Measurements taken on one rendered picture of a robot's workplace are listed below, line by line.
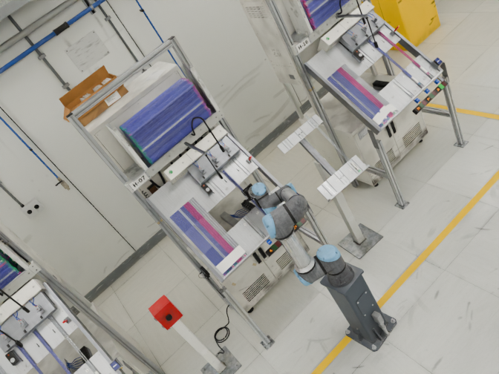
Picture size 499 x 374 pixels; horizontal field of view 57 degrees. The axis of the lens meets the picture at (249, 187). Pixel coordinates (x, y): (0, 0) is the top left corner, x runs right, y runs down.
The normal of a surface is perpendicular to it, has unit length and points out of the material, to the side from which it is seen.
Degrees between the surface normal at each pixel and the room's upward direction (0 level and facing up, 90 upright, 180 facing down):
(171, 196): 43
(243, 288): 90
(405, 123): 90
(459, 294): 0
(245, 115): 90
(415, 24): 90
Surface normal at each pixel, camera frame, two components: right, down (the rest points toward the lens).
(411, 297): -0.45, -0.70
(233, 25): 0.52, 0.29
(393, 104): 0.04, -0.30
